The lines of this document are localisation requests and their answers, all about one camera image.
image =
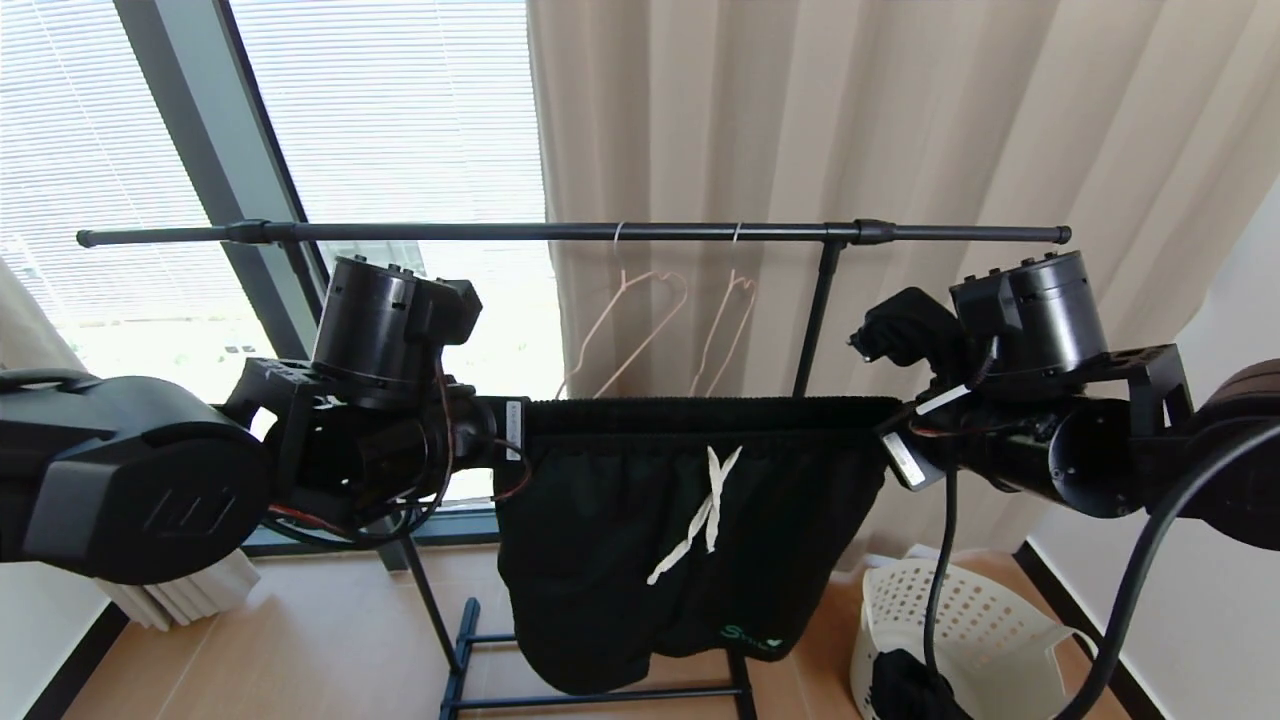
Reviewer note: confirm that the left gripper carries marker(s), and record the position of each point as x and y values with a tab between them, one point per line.
390	460

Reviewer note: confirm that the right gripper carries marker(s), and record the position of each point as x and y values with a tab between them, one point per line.
1050	455

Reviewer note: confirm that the black shorts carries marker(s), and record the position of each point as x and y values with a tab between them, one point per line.
600	540

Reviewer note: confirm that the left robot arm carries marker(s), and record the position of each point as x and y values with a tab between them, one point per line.
120	480

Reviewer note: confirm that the white laundry basket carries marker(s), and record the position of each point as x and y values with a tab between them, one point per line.
1000	640

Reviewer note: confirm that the black clothes rack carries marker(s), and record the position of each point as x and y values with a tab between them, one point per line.
450	232

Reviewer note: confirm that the pink clothes hanger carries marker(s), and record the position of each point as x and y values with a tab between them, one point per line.
622	262
737	262

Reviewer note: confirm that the beige curtain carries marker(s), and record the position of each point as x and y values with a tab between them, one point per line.
800	110
190	595

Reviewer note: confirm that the black garment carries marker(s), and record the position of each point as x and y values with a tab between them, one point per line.
910	690

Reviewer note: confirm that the window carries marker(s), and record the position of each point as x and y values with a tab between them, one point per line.
400	120

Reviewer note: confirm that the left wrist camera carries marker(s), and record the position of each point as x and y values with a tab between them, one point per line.
455	310

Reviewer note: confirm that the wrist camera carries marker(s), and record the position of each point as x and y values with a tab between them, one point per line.
905	330
455	310

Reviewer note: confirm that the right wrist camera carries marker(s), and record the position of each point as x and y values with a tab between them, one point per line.
905	330

